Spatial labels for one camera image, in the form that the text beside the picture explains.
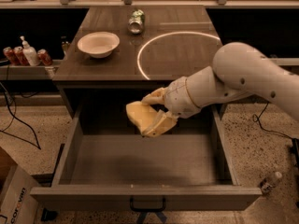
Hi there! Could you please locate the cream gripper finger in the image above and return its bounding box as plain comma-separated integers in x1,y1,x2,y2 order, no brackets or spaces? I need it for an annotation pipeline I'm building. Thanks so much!
141,88,166,105
141,110,178,137

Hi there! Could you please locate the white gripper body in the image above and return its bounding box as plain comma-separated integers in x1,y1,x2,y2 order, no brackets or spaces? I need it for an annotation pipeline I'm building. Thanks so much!
164,77,201,119

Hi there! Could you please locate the yellow sponge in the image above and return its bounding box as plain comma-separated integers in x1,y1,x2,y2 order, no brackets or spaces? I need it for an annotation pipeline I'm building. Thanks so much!
126,101,158,136

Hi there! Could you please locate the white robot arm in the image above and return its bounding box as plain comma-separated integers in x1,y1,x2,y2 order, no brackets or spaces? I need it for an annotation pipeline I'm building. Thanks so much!
141,42,299,137

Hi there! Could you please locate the grey cabinet with counter top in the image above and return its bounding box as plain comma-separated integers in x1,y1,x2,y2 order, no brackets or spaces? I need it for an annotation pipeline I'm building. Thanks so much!
53,5,222,114

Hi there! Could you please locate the open grey top drawer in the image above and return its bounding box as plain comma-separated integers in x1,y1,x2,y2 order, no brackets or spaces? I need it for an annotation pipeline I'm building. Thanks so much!
30,91,263,212

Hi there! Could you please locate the green soda can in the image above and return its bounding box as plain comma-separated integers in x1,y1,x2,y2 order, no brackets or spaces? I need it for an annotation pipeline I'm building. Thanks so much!
128,9,145,35

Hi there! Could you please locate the white bowl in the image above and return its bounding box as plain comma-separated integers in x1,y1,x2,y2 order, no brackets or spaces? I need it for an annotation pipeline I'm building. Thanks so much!
78,32,120,59

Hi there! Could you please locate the small dark glass bottle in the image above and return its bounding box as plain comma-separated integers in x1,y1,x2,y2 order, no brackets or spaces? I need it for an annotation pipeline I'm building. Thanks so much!
61,36,70,56

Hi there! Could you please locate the clear plastic water bottle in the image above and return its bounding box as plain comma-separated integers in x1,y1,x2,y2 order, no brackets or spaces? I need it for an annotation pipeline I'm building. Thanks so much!
260,171,282,194

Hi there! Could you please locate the white pump bottle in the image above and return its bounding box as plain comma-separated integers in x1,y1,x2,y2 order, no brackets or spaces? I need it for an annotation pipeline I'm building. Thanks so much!
21,35,40,66

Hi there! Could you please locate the grey side shelf left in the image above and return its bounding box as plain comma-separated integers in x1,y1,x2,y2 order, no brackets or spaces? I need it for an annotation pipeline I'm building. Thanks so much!
0,60,62,80

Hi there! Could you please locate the white cardboard box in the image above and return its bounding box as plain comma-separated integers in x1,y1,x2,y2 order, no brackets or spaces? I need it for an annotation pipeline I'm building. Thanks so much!
0,147,38,224

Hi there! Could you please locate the black floor cable right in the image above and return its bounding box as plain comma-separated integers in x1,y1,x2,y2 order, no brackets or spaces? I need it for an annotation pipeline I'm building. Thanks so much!
252,102,295,140

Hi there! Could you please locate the black floor cable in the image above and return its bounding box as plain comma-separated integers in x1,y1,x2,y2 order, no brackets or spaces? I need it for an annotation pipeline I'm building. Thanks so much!
252,102,295,140
0,81,42,150

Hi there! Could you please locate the black drawer handle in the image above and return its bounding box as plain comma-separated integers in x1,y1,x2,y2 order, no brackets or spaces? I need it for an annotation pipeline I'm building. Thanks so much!
129,197,166,213

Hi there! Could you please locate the black floor cable left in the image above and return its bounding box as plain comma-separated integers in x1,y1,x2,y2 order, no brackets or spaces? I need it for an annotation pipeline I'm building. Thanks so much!
0,81,42,150

